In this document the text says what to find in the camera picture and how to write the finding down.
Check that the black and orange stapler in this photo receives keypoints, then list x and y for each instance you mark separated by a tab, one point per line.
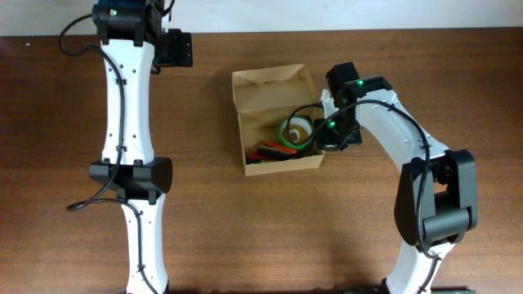
277	151

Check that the small yellow tape roll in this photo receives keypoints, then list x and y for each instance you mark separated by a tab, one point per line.
297	134

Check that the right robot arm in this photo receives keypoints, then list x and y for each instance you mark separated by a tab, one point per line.
436	201

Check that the orange utility knife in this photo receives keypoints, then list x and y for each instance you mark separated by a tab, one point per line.
254	156

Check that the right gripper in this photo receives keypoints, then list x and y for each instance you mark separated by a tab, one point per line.
324	140

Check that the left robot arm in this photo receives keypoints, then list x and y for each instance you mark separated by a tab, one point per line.
137	44

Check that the green tape roll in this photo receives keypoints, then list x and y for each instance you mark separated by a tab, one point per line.
299	120

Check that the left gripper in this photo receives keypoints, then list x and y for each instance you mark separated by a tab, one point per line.
181	52

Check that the brown cardboard box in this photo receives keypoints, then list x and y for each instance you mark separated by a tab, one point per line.
263	99

